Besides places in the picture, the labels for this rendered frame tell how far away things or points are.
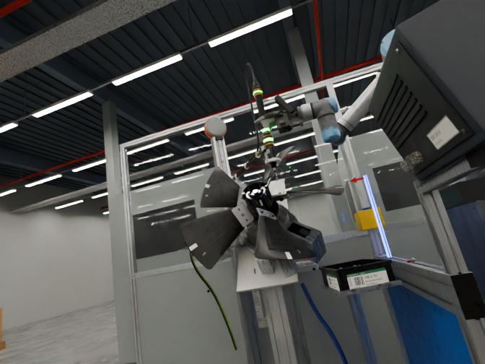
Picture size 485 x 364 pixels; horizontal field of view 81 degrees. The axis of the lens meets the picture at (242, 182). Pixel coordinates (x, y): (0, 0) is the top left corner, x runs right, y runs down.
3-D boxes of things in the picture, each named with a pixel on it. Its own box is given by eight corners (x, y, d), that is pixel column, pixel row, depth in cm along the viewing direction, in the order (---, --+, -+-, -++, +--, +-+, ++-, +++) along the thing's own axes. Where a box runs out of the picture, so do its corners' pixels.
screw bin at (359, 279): (323, 287, 103) (318, 267, 104) (368, 278, 103) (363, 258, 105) (343, 295, 81) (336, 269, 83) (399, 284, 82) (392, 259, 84)
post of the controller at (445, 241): (445, 274, 58) (413, 181, 63) (461, 271, 57) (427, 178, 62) (451, 275, 55) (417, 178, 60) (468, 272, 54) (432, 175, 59)
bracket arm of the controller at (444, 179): (417, 195, 62) (413, 182, 63) (432, 191, 61) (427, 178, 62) (470, 168, 40) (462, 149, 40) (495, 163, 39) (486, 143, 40)
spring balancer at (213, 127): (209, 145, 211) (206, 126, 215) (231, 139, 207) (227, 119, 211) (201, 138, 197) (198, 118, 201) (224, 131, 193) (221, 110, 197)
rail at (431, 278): (377, 271, 137) (372, 255, 139) (386, 270, 137) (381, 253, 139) (465, 320, 52) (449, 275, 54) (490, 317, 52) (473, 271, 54)
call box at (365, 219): (359, 234, 145) (353, 214, 148) (379, 230, 143) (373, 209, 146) (363, 233, 130) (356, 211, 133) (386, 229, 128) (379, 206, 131)
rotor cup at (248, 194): (244, 208, 133) (234, 187, 125) (272, 196, 133) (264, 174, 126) (252, 228, 121) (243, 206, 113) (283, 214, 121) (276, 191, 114)
